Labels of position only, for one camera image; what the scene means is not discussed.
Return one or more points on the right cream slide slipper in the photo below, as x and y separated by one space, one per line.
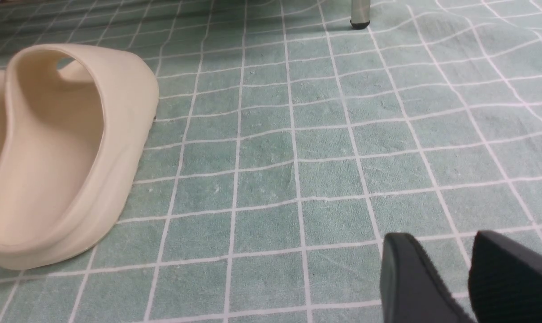
78 117

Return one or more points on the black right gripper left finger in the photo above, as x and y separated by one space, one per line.
411 289

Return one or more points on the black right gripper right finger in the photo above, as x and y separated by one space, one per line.
505 280

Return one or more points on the stainless steel shoe rack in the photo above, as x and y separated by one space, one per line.
360 14

